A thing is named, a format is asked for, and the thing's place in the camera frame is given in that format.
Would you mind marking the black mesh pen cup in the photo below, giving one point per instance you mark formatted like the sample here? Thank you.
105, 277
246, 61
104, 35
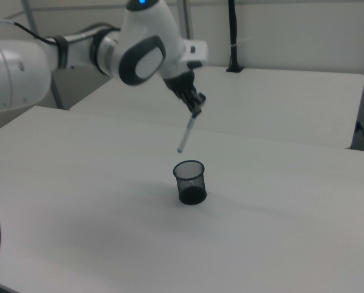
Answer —
192, 189

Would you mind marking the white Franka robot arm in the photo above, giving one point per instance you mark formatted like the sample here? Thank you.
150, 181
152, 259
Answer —
145, 45

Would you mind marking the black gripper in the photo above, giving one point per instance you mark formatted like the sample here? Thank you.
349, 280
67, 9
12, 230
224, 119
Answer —
183, 87

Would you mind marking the grey partition frame post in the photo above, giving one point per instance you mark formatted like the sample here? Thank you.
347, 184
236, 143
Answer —
186, 18

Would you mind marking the blue capped white marker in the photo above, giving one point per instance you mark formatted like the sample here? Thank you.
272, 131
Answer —
186, 134

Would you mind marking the white side table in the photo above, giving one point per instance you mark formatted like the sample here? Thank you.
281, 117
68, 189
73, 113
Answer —
261, 103

